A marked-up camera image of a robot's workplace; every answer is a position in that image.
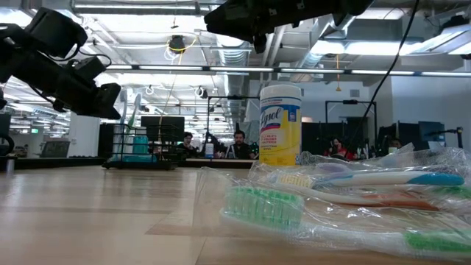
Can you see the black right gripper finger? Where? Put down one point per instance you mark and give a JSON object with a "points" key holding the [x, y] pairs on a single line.
{"points": [[232, 13], [232, 28]]}

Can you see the orange toothbrush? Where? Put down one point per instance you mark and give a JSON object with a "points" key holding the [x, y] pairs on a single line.
{"points": [[386, 200]]}

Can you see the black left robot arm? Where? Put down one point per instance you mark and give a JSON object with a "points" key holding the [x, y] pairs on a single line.
{"points": [[22, 59]]}

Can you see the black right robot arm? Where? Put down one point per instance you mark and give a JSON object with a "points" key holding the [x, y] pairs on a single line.
{"points": [[331, 7]]}

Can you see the white pillar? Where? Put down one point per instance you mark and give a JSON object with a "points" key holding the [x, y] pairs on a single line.
{"points": [[84, 136]]}

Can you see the black cabinet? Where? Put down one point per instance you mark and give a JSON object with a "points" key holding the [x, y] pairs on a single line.
{"points": [[108, 141]]}

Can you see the green exit sign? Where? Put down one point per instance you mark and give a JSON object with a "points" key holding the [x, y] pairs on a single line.
{"points": [[35, 130]]}

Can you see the rig overhead light bar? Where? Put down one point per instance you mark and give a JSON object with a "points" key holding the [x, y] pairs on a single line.
{"points": [[331, 70]]}

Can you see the black computer monitor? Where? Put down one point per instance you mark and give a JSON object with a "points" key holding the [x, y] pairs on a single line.
{"points": [[162, 129]]}

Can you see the yellow Lysol wipes canister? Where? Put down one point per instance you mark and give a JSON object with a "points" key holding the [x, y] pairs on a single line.
{"points": [[279, 129]]}

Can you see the person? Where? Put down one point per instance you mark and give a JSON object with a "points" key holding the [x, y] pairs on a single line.
{"points": [[394, 143], [338, 151], [240, 147], [188, 145]]}

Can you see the white bottle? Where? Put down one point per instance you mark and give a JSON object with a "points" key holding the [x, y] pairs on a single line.
{"points": [[209, 151]]}

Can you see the dark desk monitor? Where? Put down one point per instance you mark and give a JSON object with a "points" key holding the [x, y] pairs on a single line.
{"points": [[397, 138], [431, 136]]}

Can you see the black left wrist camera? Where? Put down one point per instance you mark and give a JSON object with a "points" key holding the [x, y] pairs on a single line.
{"points": [[90, 68]]}

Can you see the black background rig frame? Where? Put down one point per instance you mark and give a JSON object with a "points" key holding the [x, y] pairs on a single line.
{"points": [[235, 97], [349, 101]]}

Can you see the black table frame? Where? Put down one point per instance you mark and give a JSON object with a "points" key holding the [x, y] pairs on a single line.
{"points": [[55, 162]]}

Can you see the grey metal post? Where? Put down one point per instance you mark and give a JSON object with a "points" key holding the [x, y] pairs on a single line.
{"points": [[10, 165]]}

